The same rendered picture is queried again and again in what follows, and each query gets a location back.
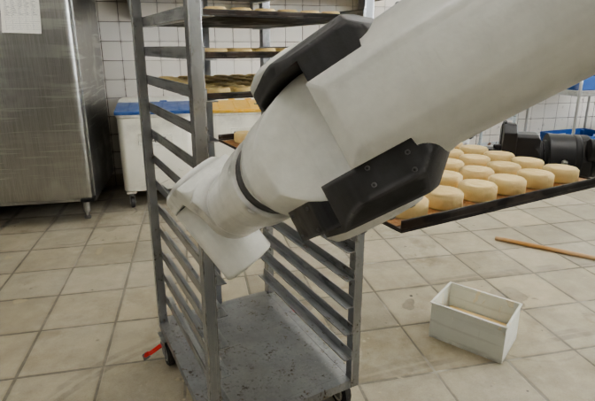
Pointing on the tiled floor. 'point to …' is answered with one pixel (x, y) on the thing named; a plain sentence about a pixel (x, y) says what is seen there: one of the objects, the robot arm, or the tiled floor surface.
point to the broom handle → (545, 248)
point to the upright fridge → (54, 90)
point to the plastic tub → (475, 320)
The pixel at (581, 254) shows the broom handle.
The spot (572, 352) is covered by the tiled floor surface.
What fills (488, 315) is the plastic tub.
